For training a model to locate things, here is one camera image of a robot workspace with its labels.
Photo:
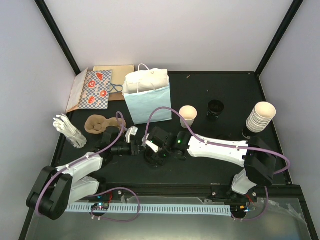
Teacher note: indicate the tall stack of paper cups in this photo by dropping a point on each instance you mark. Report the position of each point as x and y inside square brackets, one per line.
[260, 117]

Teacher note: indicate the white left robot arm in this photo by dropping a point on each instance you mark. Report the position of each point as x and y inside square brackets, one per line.
[56, 188]

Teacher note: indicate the black paper cup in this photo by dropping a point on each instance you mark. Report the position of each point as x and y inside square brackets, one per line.
[214, 109]
[153, 159]

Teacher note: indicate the light blue slotted cable duct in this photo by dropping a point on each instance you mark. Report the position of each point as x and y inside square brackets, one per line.
[169, 209]

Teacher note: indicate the white orange-edged paper bag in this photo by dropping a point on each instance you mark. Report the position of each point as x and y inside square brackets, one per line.
[76, 91]

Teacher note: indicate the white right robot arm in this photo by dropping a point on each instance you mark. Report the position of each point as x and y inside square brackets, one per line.
[253, 156]

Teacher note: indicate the brown kraft paper bag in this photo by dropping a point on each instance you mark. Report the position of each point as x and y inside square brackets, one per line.
[117, 96]

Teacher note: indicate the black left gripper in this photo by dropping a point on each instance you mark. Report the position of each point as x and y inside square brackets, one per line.
[135, 148]

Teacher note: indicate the blue checkered paper bag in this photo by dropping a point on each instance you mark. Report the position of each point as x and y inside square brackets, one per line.
[97, 89]

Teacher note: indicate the tan kraft paper bag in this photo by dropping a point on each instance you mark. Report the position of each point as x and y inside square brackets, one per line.
[119, 73]

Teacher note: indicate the light blue paper bag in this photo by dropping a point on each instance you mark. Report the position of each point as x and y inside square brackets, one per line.
[144, 91]

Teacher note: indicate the small electronics board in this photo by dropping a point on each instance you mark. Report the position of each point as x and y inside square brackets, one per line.
[100, 207]

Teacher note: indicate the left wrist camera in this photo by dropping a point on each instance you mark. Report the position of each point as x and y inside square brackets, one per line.
[132, 131]

